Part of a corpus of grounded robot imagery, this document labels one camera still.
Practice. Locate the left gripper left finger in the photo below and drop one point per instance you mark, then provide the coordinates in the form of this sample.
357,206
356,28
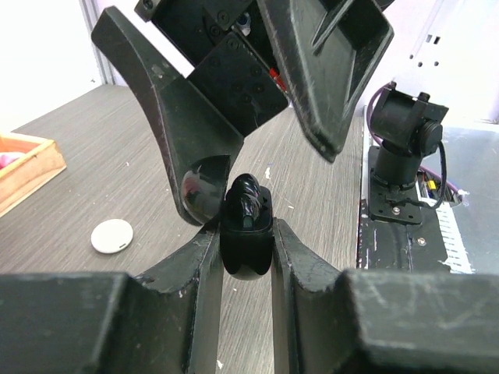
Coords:
165,320

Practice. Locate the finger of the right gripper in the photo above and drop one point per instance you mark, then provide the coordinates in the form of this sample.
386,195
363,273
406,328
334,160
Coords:
198,145
327,52

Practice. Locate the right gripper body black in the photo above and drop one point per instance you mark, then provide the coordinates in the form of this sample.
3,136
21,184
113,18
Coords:
227,44

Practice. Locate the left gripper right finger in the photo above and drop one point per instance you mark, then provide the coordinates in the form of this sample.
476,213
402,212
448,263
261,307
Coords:
377,321

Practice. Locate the black earbud case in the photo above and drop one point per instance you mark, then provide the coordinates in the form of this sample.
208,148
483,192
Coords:
246,253

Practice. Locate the white earbud case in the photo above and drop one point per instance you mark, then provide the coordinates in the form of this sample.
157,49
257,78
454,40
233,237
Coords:
111,236

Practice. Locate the black earbud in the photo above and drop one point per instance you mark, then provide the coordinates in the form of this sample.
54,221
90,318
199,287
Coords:
243,201

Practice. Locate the wooden clothes rack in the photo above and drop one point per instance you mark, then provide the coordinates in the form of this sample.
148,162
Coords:
35,162

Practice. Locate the pink t-shirt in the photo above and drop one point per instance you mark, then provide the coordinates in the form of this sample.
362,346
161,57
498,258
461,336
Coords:
6,158

